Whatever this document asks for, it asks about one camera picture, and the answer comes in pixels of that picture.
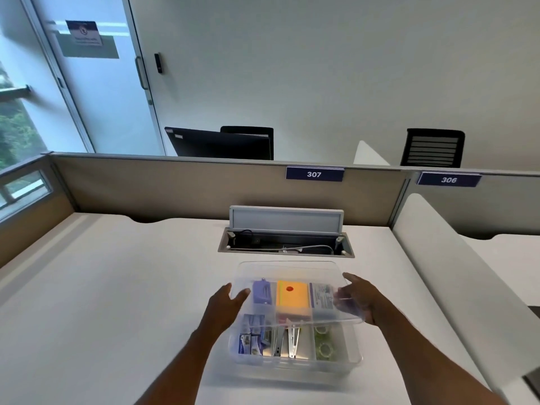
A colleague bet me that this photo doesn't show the black slatted office chair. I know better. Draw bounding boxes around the black slatted office chair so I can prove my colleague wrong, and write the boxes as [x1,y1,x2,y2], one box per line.
[400,128,466,168]

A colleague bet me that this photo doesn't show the grey frosted door sheet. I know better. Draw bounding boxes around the grey frosted door sheet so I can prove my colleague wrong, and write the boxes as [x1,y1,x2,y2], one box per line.
[55,31,120,60]

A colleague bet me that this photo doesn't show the blue number label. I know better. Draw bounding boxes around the blue number label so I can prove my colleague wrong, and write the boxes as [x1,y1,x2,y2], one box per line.
[285,166,345,183]
[417,172,482,188]

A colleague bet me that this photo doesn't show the black monitor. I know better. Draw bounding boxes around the black monitor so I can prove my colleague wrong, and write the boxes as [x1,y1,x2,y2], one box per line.
[165,127,272,161]

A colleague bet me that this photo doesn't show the orange sticky note pad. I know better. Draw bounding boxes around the orange sticky note pad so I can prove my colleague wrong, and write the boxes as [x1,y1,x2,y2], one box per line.
[275,281,312,323]

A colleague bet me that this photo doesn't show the person's right forearm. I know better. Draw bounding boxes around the person's right forearm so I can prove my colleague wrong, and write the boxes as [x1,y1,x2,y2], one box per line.
[373,304,507,405]

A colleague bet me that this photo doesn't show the beige desk partition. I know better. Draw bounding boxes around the beige desk partition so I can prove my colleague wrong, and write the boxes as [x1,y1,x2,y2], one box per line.
[390,168,540,241]
[50,152,411,226]
[0,155,77,269]

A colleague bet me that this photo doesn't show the clear plastic organizer box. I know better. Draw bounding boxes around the clear plastic organizer box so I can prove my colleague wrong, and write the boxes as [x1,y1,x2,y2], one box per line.
[227,287,363,374]

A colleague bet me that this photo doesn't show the blue door sign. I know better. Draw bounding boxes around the blue door sign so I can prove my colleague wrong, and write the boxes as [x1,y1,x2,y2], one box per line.
[65,20,104,47]

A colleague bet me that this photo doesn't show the silver metal clips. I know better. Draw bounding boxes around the silver metal clips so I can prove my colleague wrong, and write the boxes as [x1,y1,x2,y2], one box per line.
[273,325,301,359]

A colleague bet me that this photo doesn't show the grey desk cable tray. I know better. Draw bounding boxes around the grey desk cable tray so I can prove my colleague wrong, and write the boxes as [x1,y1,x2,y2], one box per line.
[218,227,355,258]

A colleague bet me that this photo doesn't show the white labelled packet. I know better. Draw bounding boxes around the white labelled packet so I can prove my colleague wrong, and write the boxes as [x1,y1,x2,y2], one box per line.
[309,283,338,322]

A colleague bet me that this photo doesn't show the white curved side divider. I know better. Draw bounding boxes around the white curved side divider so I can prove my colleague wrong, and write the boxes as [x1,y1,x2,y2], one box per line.
[353,141,391,167]
[392,193,540,405]

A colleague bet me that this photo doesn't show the silver door handle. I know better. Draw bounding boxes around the silver door handle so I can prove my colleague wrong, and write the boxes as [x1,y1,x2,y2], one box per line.
[134,56,150,91]

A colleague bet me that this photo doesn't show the grey cable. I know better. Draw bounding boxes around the grey cable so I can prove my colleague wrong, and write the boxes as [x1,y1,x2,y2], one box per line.
[230,244,335,255]

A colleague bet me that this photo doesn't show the grey cable tray flap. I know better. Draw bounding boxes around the grey cable tray flap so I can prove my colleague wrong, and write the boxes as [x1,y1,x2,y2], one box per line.
[229,206,344,236]

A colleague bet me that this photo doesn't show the blue staple packets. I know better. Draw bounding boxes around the blue staple packets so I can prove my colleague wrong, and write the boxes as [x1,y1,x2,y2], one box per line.
[239,315,272,356]

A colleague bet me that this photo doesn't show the purple stapler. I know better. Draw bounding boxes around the purple stapler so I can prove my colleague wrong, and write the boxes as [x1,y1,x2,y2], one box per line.
[252,278,274,306]

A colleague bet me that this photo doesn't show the frosted glass door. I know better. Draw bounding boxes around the frosted glass door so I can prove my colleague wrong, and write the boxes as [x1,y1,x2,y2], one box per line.
[19,0,166,156]

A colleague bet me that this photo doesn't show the person's right hand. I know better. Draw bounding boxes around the person's right hand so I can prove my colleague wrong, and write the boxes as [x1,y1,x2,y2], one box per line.
[333,273,395,326]

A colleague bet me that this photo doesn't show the person's left hand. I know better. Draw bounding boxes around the person's left hand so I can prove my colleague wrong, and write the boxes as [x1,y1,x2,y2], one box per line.
[198,283,251,334]

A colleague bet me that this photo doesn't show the clear plastic lid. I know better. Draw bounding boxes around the clear plastic lid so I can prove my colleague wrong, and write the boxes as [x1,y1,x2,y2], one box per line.
[230,261,365,328]

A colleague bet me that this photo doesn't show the person's left forearm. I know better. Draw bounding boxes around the person's left forearm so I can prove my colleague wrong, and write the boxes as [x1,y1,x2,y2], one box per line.
[134,328,225,405]

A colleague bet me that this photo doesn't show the glass window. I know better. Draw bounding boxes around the glass window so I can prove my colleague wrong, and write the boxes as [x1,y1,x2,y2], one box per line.
[0,59,53,222]

